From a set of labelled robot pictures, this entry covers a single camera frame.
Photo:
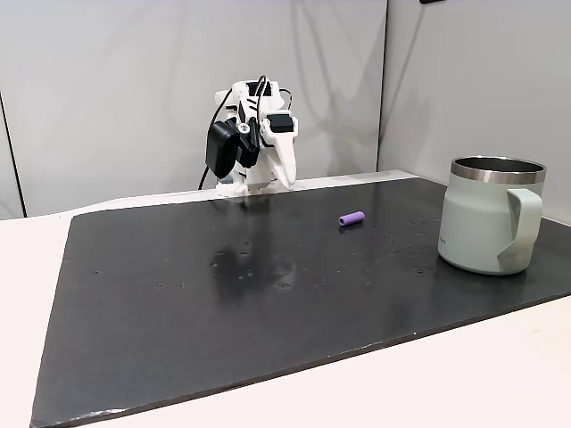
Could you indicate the purple ribbed pen grip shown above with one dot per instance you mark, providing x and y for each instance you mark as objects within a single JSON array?
[{"x": 351, "y": 219}]

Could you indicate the sage green steel-rimmed cup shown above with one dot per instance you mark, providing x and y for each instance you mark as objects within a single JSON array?
[{"x": 477, "y": 223}]

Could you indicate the black table mat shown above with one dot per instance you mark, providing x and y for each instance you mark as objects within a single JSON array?
[{"x": 223, "y": 290}]

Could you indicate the black oval camera box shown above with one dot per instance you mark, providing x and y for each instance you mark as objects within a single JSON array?
[{"x": 220, "y": 149}]

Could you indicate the black wall fixture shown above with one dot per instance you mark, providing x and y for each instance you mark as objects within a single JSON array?
[{"x": 432, "y": 1}]

